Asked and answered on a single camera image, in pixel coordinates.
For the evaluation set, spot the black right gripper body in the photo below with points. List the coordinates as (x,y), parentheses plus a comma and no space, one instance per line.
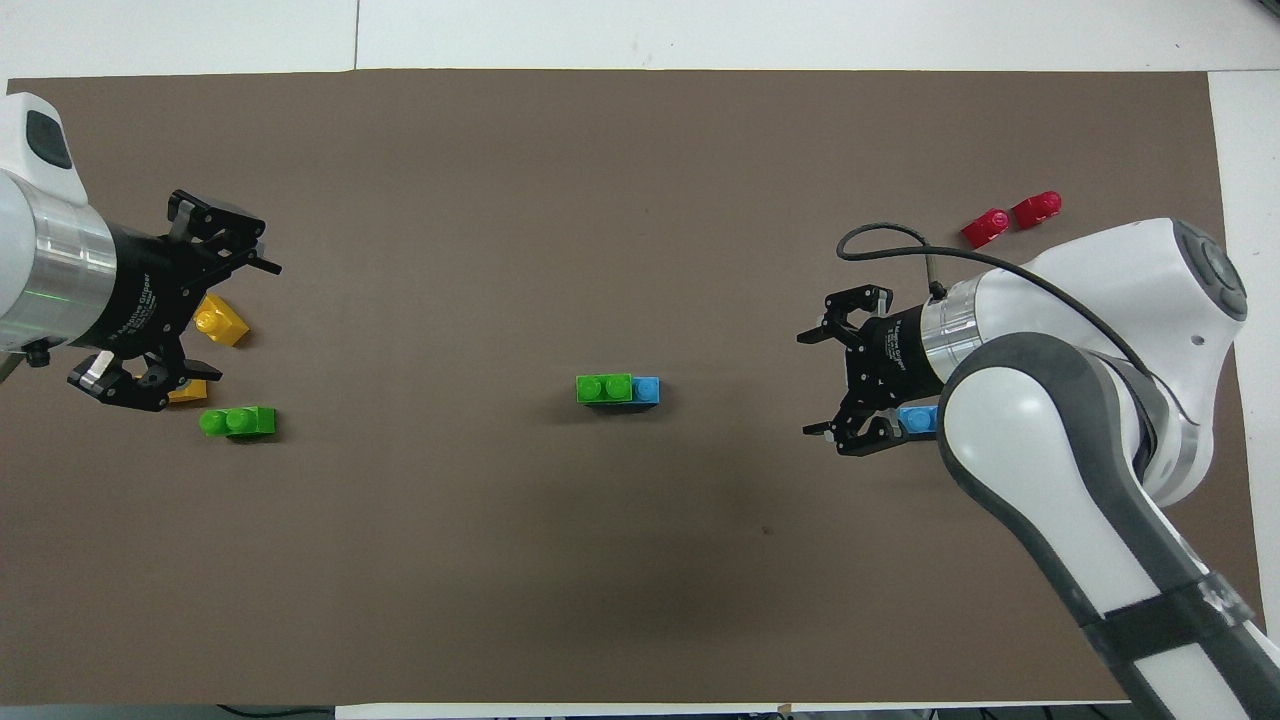
(895,360)

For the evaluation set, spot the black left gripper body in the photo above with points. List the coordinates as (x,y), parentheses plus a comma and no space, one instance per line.
(150,300)

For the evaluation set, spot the blue three-stud block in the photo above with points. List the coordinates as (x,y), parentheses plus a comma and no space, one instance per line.
(648,390)
(918,420)

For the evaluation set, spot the green two-stud block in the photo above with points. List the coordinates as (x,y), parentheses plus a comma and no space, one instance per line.
(250,422)
(605,388)

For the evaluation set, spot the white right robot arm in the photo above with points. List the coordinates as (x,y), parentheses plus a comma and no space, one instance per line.
(1100,290)

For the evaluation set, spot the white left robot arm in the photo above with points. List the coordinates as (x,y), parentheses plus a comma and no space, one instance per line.
(40,250)

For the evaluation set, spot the yellow two-stud block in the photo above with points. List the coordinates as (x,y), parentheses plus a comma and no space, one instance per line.
(225,325)
(192,392)

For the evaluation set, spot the red one-stud block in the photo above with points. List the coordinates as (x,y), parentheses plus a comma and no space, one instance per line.
(986,228)
(1037,210)

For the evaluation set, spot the brown table mat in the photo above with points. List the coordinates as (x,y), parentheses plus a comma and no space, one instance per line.
(500,200)

